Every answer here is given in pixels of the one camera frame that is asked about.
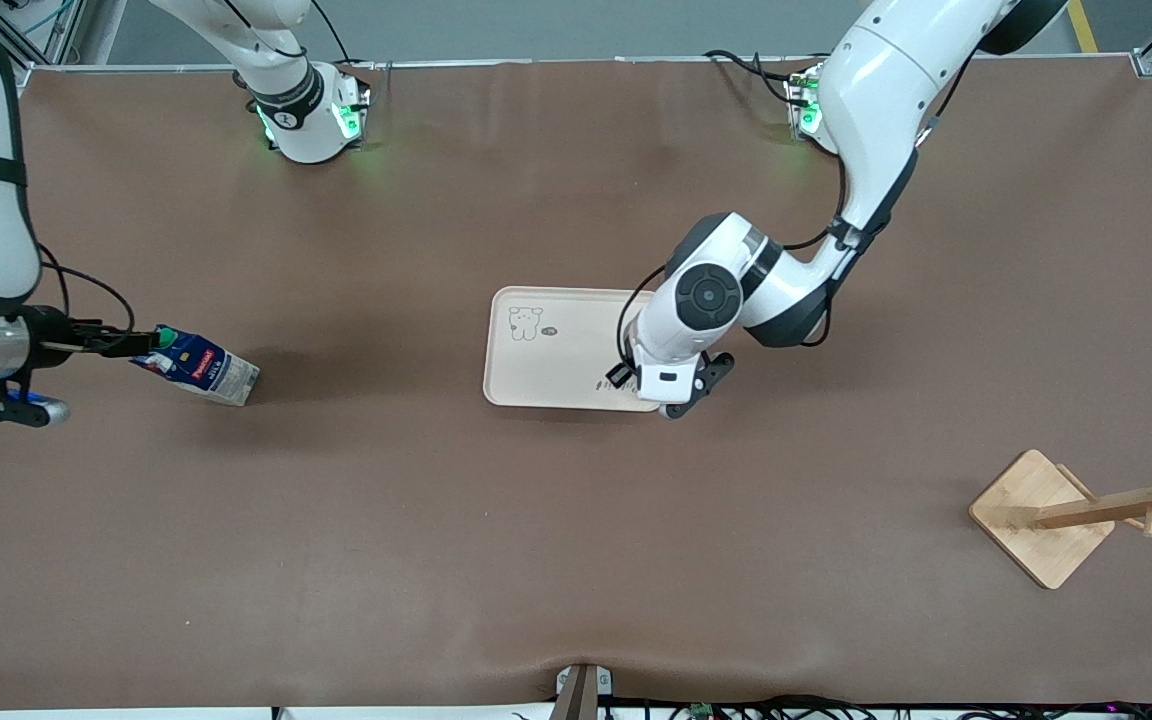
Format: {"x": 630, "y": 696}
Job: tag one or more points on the brown table cover sheet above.
{"x": 336, "y": 500}

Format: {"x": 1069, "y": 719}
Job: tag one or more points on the bamboo mug tree stand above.
{"x": 1036, "y": 520}

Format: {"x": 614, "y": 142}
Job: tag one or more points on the white rabbit print tray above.
{"x": 556, "y": 370}

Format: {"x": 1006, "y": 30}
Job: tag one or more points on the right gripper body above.
{"x": 49, "y": 331}

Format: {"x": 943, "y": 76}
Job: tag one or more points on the blue milk carton green cap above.
{"x": 206, "y": 368}

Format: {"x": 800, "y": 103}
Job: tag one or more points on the small green circuit board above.
{"x": 702, "y": 711}

